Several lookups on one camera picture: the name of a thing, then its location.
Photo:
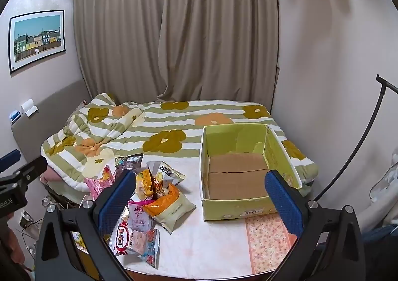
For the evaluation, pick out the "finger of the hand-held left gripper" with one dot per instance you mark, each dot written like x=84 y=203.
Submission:
x=31 y=169
x=9 y=159

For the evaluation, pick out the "pink pillow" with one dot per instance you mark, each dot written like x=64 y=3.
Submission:
x=51 y=175

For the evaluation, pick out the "orange and cream snack packet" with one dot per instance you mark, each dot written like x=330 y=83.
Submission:
x=174 y=209

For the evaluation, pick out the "blue grey clothing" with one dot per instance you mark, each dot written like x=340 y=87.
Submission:
x=379 y=234

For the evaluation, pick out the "pink and white snack packet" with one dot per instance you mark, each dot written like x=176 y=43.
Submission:
x=96 y=186

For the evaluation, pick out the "white paper roll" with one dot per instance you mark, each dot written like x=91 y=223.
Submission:
x=28 y=107

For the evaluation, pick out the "blue and white small box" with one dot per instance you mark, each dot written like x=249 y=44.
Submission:
x=15 y=116

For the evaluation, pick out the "green cardboard box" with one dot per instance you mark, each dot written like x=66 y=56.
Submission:
x=236 y=175

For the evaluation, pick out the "white towel with pink border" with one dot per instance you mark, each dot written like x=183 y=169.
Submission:
x=217 y=243

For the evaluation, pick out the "yellow orange snack packet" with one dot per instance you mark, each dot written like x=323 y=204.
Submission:
x=146 y=184

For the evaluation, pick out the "grey padded headboard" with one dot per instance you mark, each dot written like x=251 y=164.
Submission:
x=56 y=107

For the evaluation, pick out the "white plastic item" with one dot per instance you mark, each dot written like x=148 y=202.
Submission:
x=385 y=181

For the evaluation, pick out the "framed wall poster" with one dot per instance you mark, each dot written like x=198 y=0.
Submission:
x=37 y=38

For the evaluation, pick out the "pink floral cloth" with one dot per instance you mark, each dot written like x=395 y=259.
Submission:
x=267 y=243

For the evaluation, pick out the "red and white shrimp packet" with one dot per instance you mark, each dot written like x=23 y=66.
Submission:
x=122 y=240

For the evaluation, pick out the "beige curtain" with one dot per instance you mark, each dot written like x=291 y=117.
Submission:
x=186 y=35

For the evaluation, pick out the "green striped floral blanket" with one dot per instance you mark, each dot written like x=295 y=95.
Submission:
x=174 y=119

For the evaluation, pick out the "light blue shrimp packet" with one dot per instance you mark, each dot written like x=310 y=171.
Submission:
x=149 y=250

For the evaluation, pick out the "white and black snack packet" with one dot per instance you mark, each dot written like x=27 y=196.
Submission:
x=168 y=172

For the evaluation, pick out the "white pink strawberry snack packet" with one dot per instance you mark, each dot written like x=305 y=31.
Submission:
x=140 y=217

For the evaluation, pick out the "pale green bed sheet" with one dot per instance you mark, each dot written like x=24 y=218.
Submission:
x=67 y=191

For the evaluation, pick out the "dark purple snack packet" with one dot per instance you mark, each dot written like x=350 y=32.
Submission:
x=130 y=161

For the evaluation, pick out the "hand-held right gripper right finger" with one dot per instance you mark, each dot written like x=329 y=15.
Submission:
x=283 y=203

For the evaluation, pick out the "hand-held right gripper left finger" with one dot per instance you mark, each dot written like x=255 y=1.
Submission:
x=118 y=200

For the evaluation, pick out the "person's left hand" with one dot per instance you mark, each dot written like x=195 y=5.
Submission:
x=14 y=246

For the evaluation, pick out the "white power socket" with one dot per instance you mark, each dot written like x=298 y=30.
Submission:
x=26 y=219

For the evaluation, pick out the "black lamp stand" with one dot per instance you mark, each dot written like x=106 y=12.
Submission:
x=377 y=107

